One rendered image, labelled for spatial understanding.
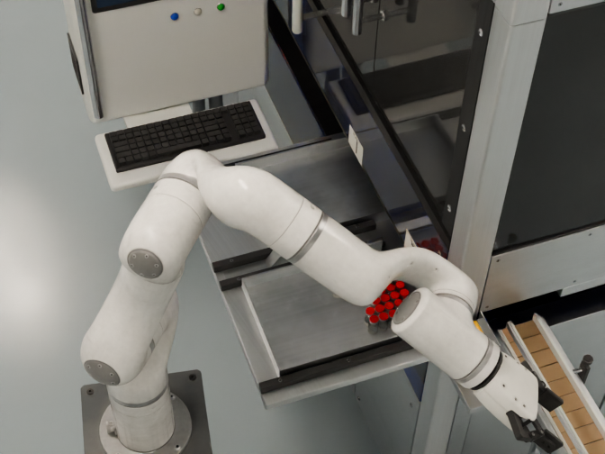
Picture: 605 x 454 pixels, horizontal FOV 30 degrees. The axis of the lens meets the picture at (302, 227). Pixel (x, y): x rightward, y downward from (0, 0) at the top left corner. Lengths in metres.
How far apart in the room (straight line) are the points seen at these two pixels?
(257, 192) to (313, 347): 0.90
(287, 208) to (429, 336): 0.29
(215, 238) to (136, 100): 0.54
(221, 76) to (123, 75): 0.27
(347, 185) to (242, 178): 1.16
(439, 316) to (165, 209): 0.44
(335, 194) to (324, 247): 1.11
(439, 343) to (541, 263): 0.68
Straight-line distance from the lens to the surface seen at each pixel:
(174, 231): 1.69
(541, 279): 2.39
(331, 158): 2.82
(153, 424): 2.28
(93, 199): 3.96
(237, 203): 1.62
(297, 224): 1.62
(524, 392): 1.79
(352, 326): 2.50
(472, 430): 2.84
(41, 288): 3.74
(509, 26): 1.80
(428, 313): 1.69
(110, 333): 1.99
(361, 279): 1.65
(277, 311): 2.52
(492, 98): 1.91
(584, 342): 2.72
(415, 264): 1.73
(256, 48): 3.02
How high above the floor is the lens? 2.93
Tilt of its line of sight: 50 degrees down
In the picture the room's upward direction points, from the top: 2 degrees clockwise
